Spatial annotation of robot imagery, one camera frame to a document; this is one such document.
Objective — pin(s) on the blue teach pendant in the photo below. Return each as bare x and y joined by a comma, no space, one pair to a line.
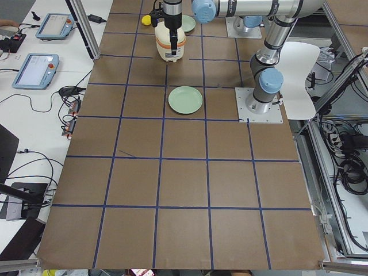
55,26
37,71

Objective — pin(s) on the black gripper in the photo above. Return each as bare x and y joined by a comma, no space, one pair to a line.
172,20

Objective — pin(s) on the black power adapter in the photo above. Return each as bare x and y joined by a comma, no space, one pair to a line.
96,19

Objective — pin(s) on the yellow toy bell pepper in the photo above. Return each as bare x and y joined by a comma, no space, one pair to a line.
146,20

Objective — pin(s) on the green plate near arm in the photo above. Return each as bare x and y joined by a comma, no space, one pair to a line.
185,100

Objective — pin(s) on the green plate near rice cooker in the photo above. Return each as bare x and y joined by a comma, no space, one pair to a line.
188,23

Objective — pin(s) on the brown paper table cover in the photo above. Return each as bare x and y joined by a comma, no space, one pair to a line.
146,187

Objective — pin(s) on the black camera stand base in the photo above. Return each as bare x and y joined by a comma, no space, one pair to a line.
23,200

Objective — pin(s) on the white plastic chair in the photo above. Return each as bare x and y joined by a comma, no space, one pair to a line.
295,63

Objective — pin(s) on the aluminium frame post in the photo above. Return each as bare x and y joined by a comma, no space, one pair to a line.
80,17

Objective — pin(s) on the far blue teach pendant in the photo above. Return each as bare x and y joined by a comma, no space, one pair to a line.
55,26

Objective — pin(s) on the near blue teach pendant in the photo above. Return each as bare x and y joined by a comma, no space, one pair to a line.
37,71

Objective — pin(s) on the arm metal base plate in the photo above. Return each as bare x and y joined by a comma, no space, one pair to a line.
247,27
251,111

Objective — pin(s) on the white rice cooker orange handle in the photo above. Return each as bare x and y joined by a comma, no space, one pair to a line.
163,44

